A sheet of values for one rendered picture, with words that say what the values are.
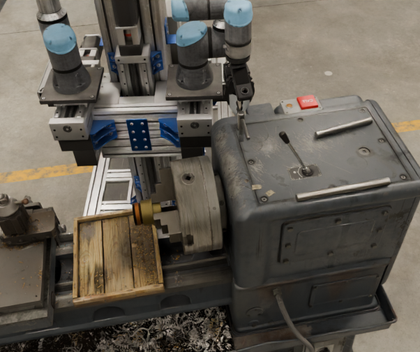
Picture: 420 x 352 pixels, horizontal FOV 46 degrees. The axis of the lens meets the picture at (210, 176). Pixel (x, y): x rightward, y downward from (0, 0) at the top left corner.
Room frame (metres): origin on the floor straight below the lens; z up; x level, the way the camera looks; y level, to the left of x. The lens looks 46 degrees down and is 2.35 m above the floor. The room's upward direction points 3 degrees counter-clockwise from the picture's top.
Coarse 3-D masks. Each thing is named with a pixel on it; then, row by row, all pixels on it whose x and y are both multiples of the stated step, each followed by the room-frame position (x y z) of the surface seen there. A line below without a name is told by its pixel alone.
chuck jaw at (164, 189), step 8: (160, 168) 1.16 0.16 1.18; (168, 168) 1.14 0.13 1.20; (160, 176) 1.12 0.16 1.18; (168, 176) 1.12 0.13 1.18; (160, 184) 1.10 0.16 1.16; (168, 184) 1.10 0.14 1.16; (152, 192) 1.11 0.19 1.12; (160, 192) 1.09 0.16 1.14; (168, 192) 1.09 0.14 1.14; (152, 200) 1.07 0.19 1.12; (160, 200) 1.07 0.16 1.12
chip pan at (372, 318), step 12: (372, 312) 0.94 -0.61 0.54; (384, 312) 0.94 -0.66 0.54; (312, 324) 0.90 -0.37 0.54; (324, 324) 0.90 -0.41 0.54; (336, 324) 0.90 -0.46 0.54; (348, 324) 0.90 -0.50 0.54; (360, 324) 0.89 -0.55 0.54; (372, 324) 0.89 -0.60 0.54; (252, 336) 0.87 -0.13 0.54; (264, 336) 0.87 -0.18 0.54; (276, 336) 0.86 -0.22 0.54; (288, 336) 0.86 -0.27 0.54; (240, 348) 0.82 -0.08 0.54
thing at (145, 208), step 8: (144, 200) 1.08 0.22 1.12; (136, 208) 1.05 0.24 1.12; (144, 208) 1.04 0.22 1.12; (152, 208) 1.05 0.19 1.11; (160, 208) 1.05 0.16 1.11; (136, 216) 1.02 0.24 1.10; (144, 216) 1.02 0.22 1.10; (152, 216) 1.02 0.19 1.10; (136, 224) 1.02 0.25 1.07; (144, 224) 1.02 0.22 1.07
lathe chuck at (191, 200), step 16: (176, 160) 1.19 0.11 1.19; (192, 160) 1.15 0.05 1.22; (176, 176) 1.07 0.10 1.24; (176, 192) 1.01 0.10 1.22; (192, 192) 1.01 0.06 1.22; (192, 208) 0.97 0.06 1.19; (208, 208) 0.97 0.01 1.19; (192, 224) 0.94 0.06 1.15; (208, 224) 0.94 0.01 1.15; (208, 240) 0.93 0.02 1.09
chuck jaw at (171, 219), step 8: (160, 216) 1.02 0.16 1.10; (168, 216) 1.02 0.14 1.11; (176, 216) 1.01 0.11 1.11; (160, 224) 1.00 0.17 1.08; (168, 224) 0.98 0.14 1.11; (176, 224) 0.98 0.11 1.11; (168, 232) 0.97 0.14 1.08; (176, 232) 0.94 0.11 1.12; (176, 240) 0.93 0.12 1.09; (184, 240) 0.92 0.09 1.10; (192, 240) 0.93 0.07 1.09
